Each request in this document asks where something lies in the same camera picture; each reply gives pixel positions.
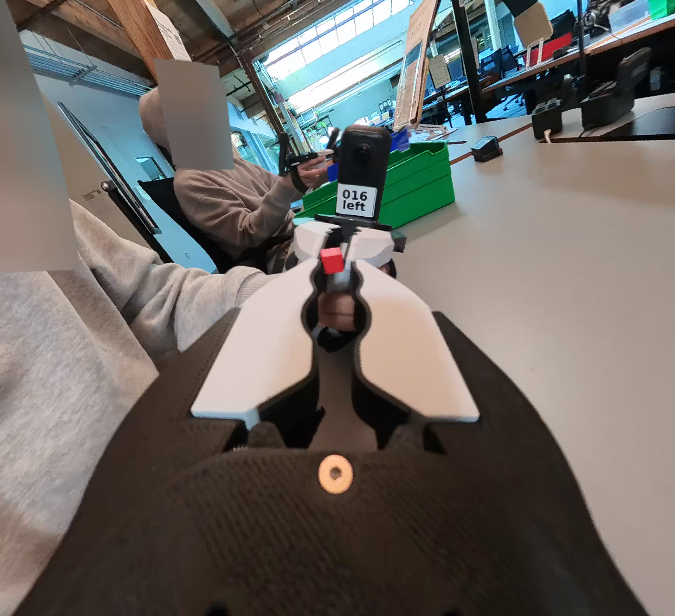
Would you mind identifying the light grey desk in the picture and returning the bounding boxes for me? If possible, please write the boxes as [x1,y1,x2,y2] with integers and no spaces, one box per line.
[292,94,675,616]

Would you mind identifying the clear plastic box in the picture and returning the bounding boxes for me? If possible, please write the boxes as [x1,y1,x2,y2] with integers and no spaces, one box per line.
[608,0,653,32]

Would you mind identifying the person's grey sweatshirt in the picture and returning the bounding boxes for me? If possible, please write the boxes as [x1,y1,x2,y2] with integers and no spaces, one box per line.
[0,199,161,616]

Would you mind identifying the white paper notice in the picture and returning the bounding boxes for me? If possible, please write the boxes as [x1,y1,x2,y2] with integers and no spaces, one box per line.
[141,0,192,63]

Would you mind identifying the cardboard sheet panel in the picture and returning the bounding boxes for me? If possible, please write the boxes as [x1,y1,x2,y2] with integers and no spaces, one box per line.
[393,0,445,133]

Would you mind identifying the small black device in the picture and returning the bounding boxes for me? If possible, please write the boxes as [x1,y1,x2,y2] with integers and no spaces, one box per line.
[470,135,503,162]

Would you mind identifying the black tripod pole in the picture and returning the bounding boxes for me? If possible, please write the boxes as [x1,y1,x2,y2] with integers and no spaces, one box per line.
[574,0,590,102]

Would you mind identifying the black battery charger dock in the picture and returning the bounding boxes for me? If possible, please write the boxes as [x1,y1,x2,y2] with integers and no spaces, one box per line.
[580,46,653,131]

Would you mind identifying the green plastic bin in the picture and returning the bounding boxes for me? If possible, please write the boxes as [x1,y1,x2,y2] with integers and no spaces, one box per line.
[292,140,457,232]

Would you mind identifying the small blue bin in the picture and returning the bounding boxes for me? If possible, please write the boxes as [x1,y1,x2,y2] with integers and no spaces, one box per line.
[327,128,417,180]

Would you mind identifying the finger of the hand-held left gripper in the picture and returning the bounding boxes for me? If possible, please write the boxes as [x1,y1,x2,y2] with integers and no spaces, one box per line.
[291,223,345,264]
[344,235,397,264]

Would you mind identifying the black office chair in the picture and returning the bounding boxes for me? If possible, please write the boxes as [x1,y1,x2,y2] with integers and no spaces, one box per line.
[137,177,238,275]

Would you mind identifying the red box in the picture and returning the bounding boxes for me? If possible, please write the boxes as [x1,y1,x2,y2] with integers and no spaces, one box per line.
[527,33,574,68]

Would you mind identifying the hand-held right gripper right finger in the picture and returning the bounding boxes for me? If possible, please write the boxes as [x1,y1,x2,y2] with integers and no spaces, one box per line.
[345,257,481,424]

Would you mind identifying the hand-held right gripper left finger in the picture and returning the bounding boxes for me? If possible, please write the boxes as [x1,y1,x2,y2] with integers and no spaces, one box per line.
[191,257,323,429]

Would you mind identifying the black steel post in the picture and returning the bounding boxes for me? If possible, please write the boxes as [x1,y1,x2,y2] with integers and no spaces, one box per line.
[439,0,487,124]

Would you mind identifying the person's left hand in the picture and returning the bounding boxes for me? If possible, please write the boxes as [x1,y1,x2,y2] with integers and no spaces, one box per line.
[317,291,360,333]

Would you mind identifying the black board on white stand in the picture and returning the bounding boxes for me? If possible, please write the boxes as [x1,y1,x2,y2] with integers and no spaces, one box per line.
[497,0,554,69]

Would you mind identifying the person's left forearm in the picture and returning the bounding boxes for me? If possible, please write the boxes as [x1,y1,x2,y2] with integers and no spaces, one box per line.
[113,236,288,364]

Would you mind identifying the black charger box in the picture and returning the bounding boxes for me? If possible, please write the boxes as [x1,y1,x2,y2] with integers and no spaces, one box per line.
[531,75,566,140]

